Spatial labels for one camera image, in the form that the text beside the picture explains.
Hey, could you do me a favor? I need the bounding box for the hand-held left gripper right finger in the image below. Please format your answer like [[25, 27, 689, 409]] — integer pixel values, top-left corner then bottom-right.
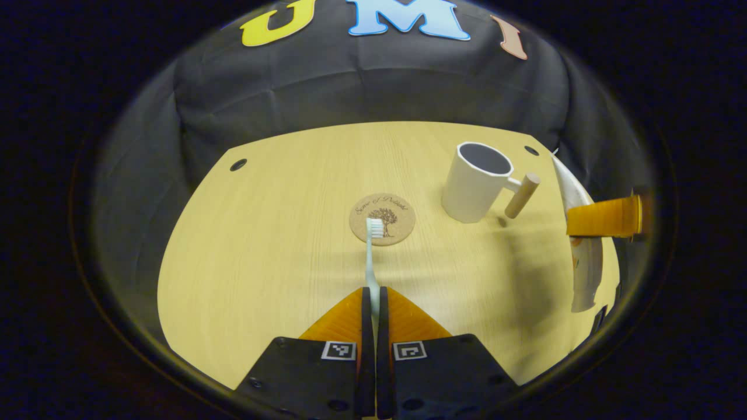
[[376, 286, 520, 420]]

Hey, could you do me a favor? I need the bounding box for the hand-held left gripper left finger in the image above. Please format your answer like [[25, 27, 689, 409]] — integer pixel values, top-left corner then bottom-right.
[[231, 286, 375, 420]]

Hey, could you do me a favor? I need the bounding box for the white toothpaste tube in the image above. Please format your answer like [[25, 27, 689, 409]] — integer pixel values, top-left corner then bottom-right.
[[550, 153, 603, 314]]

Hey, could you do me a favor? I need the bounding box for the white toothbrush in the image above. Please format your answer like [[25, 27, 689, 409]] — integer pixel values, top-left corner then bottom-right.
[[365, 218, 386, 327]]

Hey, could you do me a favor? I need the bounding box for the round cork coaster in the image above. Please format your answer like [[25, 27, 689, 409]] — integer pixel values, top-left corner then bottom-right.
[[349, 193, 416, 247]]

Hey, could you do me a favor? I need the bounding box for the white cup with wooden handle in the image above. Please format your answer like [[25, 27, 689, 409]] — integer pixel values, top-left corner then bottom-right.
[[441, 142, 541, 224]]

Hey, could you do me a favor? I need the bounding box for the black backdrop cloth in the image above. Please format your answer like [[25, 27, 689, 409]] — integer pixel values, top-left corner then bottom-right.
[[90, 0, 657, 351]]

